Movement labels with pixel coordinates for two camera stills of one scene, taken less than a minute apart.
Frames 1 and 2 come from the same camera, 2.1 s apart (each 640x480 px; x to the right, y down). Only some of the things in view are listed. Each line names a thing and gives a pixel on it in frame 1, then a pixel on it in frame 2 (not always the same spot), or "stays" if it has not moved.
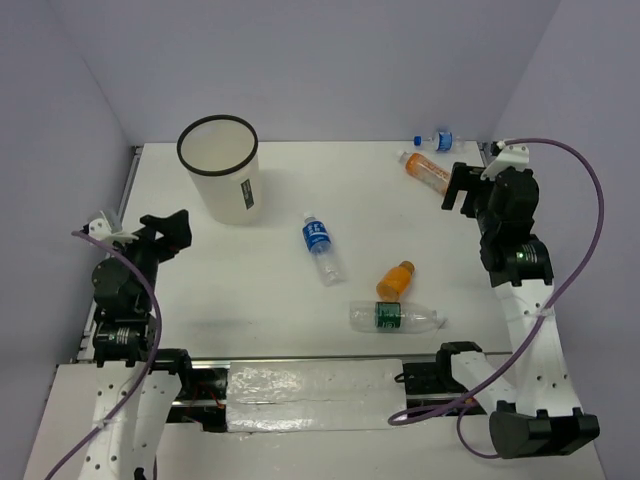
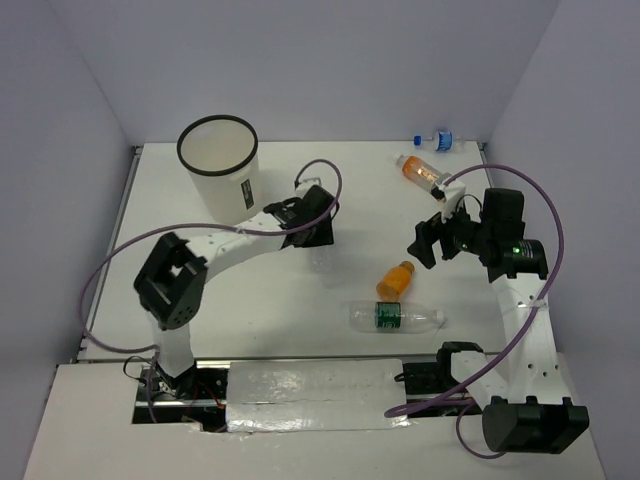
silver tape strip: x=362 y=394 stays
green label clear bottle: x=394 y=317 stays
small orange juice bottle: x=395 y=281 stays
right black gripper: x=465 y=178 to x=428 y=232
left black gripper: x=176 y=230 to x=323 y=237
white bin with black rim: x=220 y=154 stays
